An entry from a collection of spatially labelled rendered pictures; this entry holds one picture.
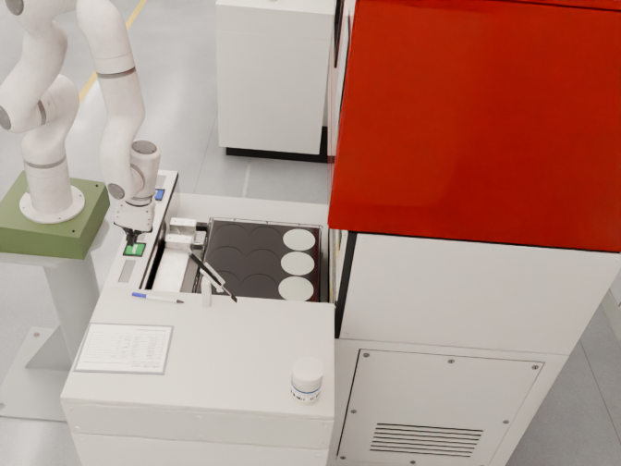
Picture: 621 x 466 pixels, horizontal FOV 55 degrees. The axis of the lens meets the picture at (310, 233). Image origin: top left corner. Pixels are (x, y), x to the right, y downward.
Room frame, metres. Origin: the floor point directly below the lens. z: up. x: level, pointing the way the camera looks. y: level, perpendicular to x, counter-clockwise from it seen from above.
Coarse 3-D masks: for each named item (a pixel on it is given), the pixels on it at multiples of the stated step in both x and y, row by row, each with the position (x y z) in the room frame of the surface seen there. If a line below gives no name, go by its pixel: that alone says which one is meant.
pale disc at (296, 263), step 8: (288, 256) 1.34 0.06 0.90; (296, 256) 1.34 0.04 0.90; (304, 256) 1.35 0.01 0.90; (288, 264) 1.30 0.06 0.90; (296, 264) 1.31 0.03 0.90; (304, 264) 1.31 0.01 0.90; (312, 264) 1.31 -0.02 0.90; (288, 272) 1.27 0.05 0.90; (296, 272) 1.28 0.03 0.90; (304, 272) 1.28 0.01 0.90
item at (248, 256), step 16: (224, 224) 1.46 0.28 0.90; (240, 224) 1.47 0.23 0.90; (256, 224) 1.48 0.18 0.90; (224, 240) 1.38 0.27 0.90; (240, 240) 1.39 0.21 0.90; (256, 240) 1.40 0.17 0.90; (272, 240) 1.40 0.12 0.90; (208, 256) 1.30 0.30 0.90; (224, 256) 1.31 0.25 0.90; (240, 256) 1.32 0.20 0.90; (256, 256) 1.33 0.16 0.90; (272, 256) 1.33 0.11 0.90; (224, 272) 1.24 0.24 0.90; (240, 272) 1.25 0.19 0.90; (256, 272) 1.26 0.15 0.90; (272, 272) 1.26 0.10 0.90; (240, 288) 1.18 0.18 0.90; (256, 288) 1.19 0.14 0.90; (272, 288) 1.20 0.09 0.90
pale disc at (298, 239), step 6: (288, 234) 1.44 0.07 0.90; (294, 234) 1.45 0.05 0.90; (300, 234) 1.45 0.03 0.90; (306, 234) 1.45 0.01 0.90; (288, 240) 1.41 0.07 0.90; (294, 240) 1.41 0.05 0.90; (300, 240) 1.42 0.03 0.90; (306, 240) 1.42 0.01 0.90; (312, 240) 1.42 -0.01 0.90; (288, 246) 1.39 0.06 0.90; (294, 246) 1.39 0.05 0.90; (300, 246) 1.39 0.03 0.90; (306, 246) 1.39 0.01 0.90
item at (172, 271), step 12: (168, 252) 1.32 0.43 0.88; (180, 252) 1.33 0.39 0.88; (168, 264) 1.27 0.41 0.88; (180, 264) 1.27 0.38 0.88; (156, 276) 1.22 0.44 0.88; (168, 276) 1.22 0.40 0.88; (180, 276) 1.23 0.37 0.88; (156, 288) 1.17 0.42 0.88; (168, 288) 1.17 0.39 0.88; (180, 288) 1.18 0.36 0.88
